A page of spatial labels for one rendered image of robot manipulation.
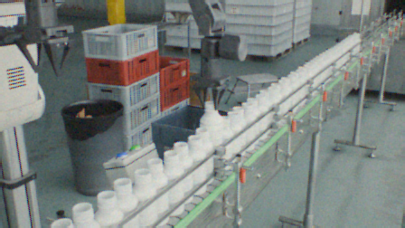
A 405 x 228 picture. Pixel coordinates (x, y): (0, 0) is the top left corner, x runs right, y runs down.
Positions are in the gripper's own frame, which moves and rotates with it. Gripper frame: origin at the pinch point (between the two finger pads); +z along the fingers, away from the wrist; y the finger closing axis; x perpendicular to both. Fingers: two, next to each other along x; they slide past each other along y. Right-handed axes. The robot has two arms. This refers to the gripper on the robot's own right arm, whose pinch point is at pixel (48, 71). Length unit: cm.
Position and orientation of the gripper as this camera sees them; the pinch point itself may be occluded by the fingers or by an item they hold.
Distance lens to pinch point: 92.3
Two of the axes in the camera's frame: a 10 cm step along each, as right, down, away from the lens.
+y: 8.7, 1.7, -4.6
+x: 4.9, -2.8, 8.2
